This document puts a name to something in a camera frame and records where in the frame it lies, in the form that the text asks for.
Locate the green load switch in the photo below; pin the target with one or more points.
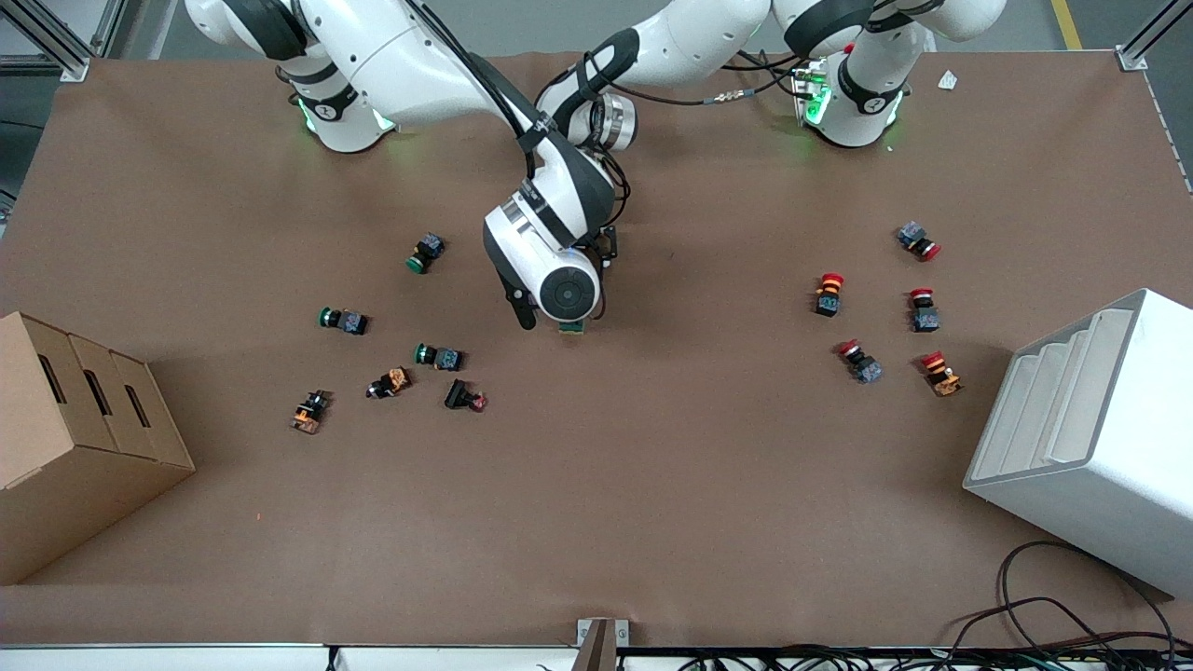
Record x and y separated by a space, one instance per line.
571 326

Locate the brown paper table cover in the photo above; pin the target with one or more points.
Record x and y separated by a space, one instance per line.
652 485

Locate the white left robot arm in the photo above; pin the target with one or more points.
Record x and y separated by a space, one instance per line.
857 93

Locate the grey metal table bracket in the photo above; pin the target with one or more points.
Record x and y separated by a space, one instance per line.
601 643

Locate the green push button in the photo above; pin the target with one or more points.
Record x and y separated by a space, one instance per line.
343 320
426 253
438 356

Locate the red orange emergency stop button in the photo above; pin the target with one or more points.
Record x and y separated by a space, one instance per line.
940 373

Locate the brown cardboard box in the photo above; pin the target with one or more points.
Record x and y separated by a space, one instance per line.
65 466

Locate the white slotted rack box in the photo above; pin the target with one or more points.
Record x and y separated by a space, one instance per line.
1109 438

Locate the black button with red lens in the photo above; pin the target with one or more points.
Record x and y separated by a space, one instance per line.
463 396

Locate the black orange push button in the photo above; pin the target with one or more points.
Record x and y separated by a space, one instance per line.
309 411
390 383

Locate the white table edge rail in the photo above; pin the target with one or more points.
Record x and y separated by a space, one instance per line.
186 658

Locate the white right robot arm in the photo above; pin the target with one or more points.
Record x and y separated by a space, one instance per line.
401 65

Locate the red yellow emergency stop button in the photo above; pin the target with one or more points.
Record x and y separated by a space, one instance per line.
829 294

